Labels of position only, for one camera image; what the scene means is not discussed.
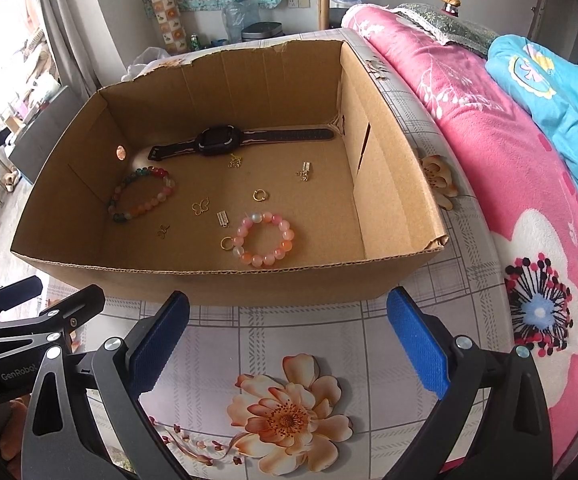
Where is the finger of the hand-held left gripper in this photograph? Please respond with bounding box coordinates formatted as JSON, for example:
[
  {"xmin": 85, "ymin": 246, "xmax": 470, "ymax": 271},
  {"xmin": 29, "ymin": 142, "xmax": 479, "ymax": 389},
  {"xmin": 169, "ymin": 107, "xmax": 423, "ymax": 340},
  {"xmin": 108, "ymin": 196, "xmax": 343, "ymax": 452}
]
[
  {"xmin": 0, "ymin": 284, "xmax": 106, "ymax": 401},
  {"xmin": 0, "ymin": 276, "xmax": 44, "ymax": 326}
]

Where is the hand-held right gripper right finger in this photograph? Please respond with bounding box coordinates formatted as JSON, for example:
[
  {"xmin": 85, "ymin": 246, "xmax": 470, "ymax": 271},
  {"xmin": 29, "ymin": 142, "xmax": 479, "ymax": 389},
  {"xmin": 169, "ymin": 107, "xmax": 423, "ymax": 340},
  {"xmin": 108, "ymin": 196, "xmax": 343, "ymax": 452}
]
[{"xmin": 384, "ymin": 287, "xmax": 552, "ymax": 480}]

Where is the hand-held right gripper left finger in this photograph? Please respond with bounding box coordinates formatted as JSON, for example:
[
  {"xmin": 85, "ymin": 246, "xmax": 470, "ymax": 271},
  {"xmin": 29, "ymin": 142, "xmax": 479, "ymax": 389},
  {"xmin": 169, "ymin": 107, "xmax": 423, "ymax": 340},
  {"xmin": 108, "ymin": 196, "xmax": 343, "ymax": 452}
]
[{"xmin": 22, "ymin": 291, "xmax": 190, "ymax": 480}]

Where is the brown cardboard box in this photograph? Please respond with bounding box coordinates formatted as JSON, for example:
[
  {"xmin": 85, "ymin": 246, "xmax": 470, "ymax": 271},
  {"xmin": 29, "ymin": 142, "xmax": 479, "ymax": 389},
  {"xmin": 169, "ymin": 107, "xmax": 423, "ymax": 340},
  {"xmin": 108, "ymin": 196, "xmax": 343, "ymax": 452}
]
[{"xmin": 9, "ymin": 39, "xmax": 450, "ymax": 307}]

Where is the pink bead bracelet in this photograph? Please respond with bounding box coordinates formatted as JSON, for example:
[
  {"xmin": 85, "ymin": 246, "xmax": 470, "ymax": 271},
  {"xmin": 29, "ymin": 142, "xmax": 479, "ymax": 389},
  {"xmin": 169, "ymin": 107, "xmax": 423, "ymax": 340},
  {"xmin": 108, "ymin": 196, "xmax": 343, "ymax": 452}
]
[{"xmin": 231, "ymin": 211, "xmax": 295, "ymax": 268}]

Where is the multicolour bead bracelet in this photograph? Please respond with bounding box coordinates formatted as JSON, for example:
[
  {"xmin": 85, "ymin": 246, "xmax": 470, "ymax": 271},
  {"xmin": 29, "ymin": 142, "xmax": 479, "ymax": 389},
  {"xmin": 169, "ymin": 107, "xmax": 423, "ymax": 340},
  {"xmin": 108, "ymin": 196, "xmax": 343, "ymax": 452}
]
[{"xmin": 106, "ymin": 166, "xmax": 176, "ymax": 223}]

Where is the black watch with pink strap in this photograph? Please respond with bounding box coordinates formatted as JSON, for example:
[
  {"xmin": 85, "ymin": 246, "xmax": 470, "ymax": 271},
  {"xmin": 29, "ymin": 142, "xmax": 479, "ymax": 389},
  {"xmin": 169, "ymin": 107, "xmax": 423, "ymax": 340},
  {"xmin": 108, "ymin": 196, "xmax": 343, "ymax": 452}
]
[{"xmin": 148, "ymin": 126, "xmax": 335, "ymax": 161}]

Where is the floral plaid tablecloth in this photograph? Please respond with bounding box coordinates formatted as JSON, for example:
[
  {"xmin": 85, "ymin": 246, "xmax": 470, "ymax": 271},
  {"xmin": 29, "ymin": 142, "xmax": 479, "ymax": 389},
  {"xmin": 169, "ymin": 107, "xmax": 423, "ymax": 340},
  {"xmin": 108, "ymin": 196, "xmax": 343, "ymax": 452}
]
[{"xmin": 34, "ymin": 27, "xmax": 514, "ymax": 480}]

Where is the dark cabinet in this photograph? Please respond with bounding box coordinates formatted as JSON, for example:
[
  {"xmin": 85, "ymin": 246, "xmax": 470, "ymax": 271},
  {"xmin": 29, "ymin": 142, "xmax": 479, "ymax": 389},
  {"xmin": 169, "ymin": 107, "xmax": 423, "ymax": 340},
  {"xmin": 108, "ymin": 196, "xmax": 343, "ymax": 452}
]
[{"xmin": 9, "ymin": 85, "xmax": 71, "ymax": 184}]

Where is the pink floral blanket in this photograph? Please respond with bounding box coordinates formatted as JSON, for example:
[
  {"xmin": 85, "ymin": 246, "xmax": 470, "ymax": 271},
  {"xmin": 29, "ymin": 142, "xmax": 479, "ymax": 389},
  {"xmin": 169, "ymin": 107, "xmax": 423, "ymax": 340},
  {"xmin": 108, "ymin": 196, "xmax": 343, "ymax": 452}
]
[{"xmin": 341, "ymin": 4, "xmax": 578, "ymax": 471}]

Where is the white plastic bag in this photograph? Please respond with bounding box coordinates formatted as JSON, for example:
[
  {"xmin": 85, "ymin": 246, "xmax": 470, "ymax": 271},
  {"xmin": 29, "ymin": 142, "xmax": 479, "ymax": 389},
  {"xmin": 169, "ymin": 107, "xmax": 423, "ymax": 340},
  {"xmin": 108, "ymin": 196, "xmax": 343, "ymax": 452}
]
[{"xmin": 122, "ymin": 47, "xmax": 171, "ymax": 82}]

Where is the grey curtain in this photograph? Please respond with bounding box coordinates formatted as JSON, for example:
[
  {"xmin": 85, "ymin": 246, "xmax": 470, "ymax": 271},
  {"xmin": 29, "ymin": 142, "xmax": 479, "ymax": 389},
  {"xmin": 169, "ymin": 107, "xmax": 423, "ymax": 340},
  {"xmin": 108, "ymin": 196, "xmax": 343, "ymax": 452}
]
[{"xmin": 29, "ymin": 0, "xmax": 101, "ymax": 98}]

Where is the blue printed blanket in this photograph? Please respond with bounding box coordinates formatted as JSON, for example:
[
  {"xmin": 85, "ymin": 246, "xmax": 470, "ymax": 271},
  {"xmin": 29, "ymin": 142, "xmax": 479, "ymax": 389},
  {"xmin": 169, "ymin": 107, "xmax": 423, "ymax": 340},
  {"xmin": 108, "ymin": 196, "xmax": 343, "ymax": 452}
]
[{"xmin": 486, "ymin": 34, "xmax": 578, "ymax": 223}]

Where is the orange patterned paper roll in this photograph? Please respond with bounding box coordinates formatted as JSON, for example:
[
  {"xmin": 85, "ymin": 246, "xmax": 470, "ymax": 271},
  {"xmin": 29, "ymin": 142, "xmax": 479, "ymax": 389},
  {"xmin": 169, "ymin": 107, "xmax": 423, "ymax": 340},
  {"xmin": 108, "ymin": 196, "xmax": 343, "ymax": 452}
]
[{"xmin": 144, "ymin": 0, "xmax": 191, "ymax": 55}]

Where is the grey lace cloth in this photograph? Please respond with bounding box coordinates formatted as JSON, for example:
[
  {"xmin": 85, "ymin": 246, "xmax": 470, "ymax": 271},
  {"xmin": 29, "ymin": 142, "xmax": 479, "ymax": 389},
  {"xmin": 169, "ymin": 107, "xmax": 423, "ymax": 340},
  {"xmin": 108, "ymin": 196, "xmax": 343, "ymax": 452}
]
[{"xmin": 394, "ymin": 1, "xmax": 500, "ymax": 58}]

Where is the grey trash bin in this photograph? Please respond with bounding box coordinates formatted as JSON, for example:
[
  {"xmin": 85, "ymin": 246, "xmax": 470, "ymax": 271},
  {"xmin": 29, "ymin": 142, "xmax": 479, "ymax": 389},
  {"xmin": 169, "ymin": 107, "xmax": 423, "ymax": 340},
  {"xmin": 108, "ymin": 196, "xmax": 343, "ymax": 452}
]
[{"xmin": 241, "ymin": 22, "xmax": 286, "ymax": 44}]

